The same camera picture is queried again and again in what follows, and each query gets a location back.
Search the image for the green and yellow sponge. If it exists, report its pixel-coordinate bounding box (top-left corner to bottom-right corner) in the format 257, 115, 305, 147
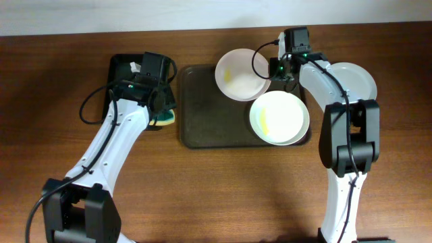
149, 109, 176, 127

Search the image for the pale pink plate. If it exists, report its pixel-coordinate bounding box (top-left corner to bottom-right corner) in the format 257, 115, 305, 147
215, 49, 271, 101

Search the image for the light grey plate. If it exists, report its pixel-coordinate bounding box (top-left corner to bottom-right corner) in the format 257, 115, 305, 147
330, 62, 377, 103

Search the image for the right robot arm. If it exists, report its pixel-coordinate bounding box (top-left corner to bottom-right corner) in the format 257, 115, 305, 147
270, 53, 380, 243

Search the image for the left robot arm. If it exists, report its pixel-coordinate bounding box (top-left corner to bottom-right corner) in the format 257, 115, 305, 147
36, 72, 176, 242

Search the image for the black rectangular sponge tray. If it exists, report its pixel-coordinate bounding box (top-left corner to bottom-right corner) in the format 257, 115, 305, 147
107, 54, 178, 131

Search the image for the cream white plate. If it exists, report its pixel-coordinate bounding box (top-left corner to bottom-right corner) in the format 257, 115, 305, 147
249, 90, 310, 146

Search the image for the left black cable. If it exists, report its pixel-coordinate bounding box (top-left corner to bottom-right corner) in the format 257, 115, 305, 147
25, 59, 178, 243

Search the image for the black cable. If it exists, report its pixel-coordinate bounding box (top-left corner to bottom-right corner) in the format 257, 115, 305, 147
25, 59, 178, 243
251, 39, 360, 243

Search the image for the right black cable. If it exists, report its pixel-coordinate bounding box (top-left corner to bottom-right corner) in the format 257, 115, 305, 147
251, 39, 360, 243

